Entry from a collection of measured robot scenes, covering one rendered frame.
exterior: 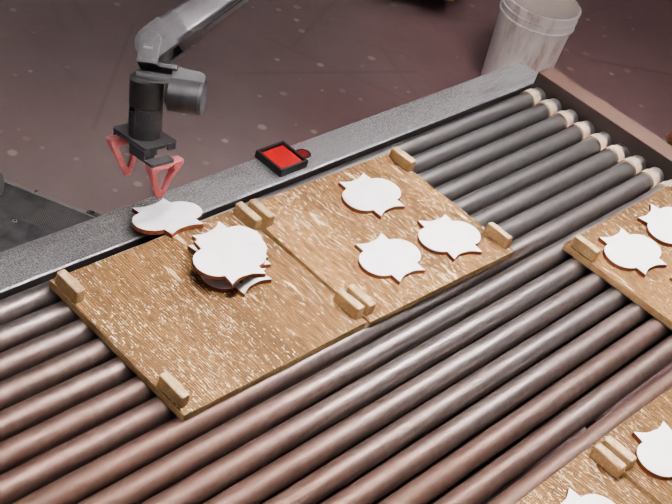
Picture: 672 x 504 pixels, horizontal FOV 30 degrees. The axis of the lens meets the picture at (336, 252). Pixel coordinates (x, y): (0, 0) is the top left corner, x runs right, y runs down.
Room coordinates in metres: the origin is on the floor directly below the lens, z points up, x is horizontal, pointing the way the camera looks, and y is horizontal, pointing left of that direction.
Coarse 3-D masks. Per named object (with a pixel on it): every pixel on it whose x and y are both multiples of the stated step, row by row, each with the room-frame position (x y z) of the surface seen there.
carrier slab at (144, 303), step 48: (192, 240) 1.72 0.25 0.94; (96, 288) 1.53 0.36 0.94; (144, 288) 1.56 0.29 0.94; (192, 288) 1.60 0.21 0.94; (288, 288) 1.67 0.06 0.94; (144, 336) 1.45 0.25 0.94; (192, 336) 1.49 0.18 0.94; (240, 336) 1.52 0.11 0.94; (288, 336) 1.56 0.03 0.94; (336, 336) 1.59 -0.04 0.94; (192, 384) 1.38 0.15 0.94; (240, 384) 1.41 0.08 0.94
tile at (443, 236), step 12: (444, 216) 2.02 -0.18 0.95; (432, 228) 1.96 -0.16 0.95; (444, 228) 1.98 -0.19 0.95; (456, 228) 1.99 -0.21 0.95; (468, 228) 2.00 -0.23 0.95; (420, 240) 1.92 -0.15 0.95; (432, 240) 1.93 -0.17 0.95; (444, 240) 1.94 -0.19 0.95; (456, 240) 1.95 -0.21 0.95; (468, 240) 1.96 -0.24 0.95; (432, 252) 1.90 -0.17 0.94; (444, 252) 1.91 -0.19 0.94; (456, 252) 1.91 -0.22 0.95; (468, 252) 1.93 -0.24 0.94; (480, 252) 1.94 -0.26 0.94
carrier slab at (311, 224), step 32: (384, 160) 2.16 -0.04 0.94; (288, 192) 1.95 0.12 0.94; (320, 192) 1.98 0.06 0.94; (416, 192) 2.08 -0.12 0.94; (288, 224) 1.85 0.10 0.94; (320, 224) 1.88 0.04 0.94; (352, 224) 1.91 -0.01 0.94; (384, 224) 1.94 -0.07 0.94; (416, 224) 1.97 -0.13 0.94; (480, 224) 2.04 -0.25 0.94; (320, 256) 1.79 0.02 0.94; (352, 256) 1.82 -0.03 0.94; (480, 256) 1.94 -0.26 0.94; (384, 288) 1.76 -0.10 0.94; (416, 288) 1.78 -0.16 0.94
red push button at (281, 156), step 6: (270, 150) 2.08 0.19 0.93; (276, 150) 2.08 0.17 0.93; (282, 150) 2.09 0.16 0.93; (288, 150) 2.10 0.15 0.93; (270, 156) 2.06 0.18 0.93; (276, 156) 2.06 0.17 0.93; (282, 156) 2.07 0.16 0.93; (288, 156) 2.07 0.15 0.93; (294, 156) 2.08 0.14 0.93; (276, 162) 2.04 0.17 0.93; (282, 162) 2.05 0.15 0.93; (288, 162) 2.05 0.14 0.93; (294, 162) 2.06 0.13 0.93
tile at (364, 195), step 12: (360, 180) 2.05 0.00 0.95; (372, 180) 2.06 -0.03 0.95; (384, 180) 2.07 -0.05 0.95; (348, 192) 1.99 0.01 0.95; (360, 192) 2.01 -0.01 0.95; (372, 192) 2.02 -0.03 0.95; (384, 192) 2.03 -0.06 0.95; (396, 192) 2.04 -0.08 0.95; (348, 204) 1.96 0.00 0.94; (360, 204) 1.97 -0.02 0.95; (372, 204) 1.98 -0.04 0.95; (384, 204) 1.99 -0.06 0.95; (396, 204) 2.00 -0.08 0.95
